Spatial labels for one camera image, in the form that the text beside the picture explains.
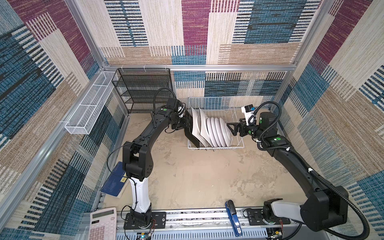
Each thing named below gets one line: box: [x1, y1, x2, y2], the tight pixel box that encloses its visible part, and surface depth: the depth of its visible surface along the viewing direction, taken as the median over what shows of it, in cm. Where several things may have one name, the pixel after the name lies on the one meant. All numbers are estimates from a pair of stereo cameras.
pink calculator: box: [88, 207, 117, 240], surface depth 73 cm
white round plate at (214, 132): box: [210, 117, 221, 148], surface depth 89 cm
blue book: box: [100, 161, 127, 197], surface depth 85 cm
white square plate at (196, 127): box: [190, 106, 208, 148], surface depth 87 cm
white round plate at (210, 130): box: [206, 117, 217, 148], surface depth 89 cm
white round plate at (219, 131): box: [214, 117, 226, 148], surface depth 89 cm
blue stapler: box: [225, 200, 243, 237], surface depth 73 cm
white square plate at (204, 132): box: [198, 108, 214, 148], surface depth 88 cm
